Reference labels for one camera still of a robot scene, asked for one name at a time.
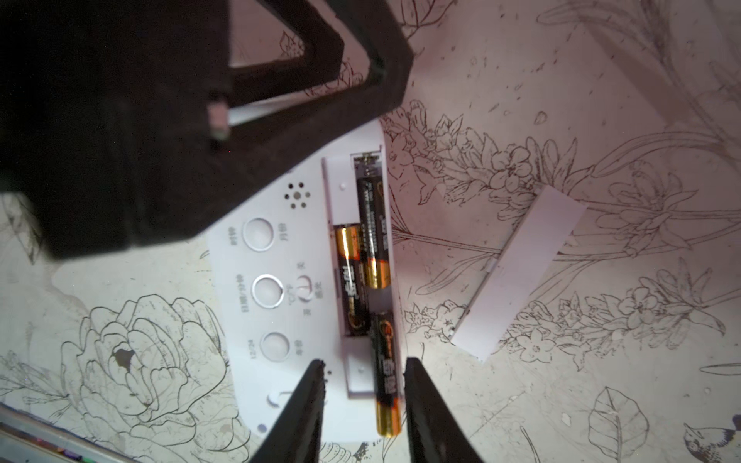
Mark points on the black gold AAA battery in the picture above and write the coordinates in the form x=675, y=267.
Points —
x=375, y=246
x=352, y=283
x=386, y=383

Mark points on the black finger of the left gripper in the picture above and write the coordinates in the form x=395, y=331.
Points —
x=265, y=148
x=319, y=63

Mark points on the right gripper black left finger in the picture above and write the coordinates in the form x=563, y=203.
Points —
x=296, y=436

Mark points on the white battery cover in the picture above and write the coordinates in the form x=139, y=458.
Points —
x=517, y=272

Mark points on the white digital alarm clock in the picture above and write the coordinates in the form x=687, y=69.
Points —
x=275, y=269

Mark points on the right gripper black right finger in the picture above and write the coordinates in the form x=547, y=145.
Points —
x=433, y=433

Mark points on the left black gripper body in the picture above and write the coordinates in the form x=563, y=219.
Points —
x=104, y=117

